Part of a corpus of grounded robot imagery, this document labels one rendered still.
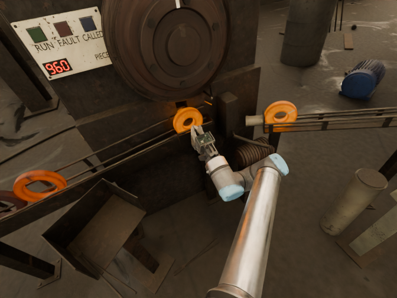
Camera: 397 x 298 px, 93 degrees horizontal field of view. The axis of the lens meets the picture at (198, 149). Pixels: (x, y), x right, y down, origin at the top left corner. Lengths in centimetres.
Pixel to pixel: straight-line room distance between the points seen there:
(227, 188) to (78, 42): 75
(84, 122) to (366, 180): 128
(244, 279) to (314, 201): 124
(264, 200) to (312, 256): 89
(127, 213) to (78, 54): 63
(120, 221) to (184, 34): 72
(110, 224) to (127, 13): 74
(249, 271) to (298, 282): 92
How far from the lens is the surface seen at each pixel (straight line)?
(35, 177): 104
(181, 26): 68
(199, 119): 98
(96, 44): 88
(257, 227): 53
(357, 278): 150
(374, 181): 116
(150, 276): 139
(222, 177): 73
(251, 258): 48
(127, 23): 71
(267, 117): 105
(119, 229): 86
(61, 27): 87
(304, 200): 161
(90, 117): 98
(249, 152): 109
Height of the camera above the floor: 130
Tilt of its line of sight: 44 degrees down
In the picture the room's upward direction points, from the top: 9 degrees counter-clockwise
